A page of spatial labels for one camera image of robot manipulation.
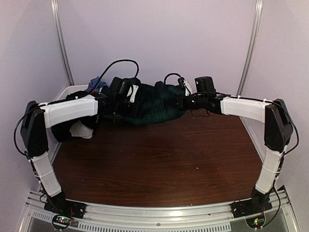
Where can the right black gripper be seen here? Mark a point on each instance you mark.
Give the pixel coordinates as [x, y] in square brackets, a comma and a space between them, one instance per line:
[181, 97]

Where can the black garment in bin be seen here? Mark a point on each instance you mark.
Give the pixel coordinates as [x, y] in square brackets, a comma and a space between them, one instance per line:
[76, 116]

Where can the aluminium frame post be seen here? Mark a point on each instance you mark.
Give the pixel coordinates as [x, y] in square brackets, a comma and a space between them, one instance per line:
[61, 41]
[257, 18]

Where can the right aluminium frame post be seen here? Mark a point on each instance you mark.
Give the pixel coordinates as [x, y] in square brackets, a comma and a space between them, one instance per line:
[257, 18]

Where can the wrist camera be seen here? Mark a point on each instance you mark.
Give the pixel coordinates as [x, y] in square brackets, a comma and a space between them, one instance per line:
[132, 93]
[185, 85]

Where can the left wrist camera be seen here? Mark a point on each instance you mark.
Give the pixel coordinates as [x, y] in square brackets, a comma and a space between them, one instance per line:
[132, 93]

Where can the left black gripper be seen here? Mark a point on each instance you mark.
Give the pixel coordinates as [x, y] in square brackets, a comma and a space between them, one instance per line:
[134, 111]

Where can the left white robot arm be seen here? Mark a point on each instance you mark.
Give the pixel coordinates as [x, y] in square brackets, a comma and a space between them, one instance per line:
[34, 134]

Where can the front aluminium rail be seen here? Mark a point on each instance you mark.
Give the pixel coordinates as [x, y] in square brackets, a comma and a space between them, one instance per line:
[216, 217]

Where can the dark green plaid shirt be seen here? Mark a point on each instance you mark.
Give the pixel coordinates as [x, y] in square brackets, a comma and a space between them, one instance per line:
[153, 104]

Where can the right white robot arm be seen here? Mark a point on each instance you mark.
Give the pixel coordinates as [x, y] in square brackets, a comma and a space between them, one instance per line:
[278, 126]

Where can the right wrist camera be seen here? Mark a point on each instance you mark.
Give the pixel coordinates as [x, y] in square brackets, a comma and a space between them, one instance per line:
[185, 85]

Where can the white plastic laundry bin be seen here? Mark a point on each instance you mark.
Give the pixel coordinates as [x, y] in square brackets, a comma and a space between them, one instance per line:
[81, 127]

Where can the blue checkered garment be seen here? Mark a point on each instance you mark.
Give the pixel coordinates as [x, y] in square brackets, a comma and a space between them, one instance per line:
[95, 85]

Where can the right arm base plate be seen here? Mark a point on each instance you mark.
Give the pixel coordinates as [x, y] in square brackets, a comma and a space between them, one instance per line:
[243, 208]

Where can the left aluminium frame post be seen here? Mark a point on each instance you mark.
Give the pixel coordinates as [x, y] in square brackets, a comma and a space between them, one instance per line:
[61, 41]

